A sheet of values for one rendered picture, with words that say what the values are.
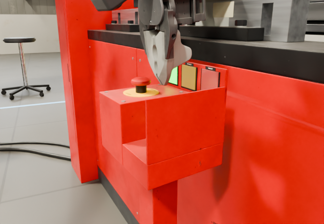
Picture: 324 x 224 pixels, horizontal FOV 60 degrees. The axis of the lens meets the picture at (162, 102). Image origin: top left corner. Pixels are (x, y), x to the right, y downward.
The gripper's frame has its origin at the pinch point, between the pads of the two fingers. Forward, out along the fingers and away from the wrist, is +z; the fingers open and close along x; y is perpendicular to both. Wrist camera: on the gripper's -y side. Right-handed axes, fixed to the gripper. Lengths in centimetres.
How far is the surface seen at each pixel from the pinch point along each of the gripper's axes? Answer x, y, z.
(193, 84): 3.5, 9.7, 3.6
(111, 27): 90, 29, -4
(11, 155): 171, -25, 81
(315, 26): 8, 57, -3
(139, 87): 9.2, 0.7, 3.5
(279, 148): -11.2, 17.1, 14.2
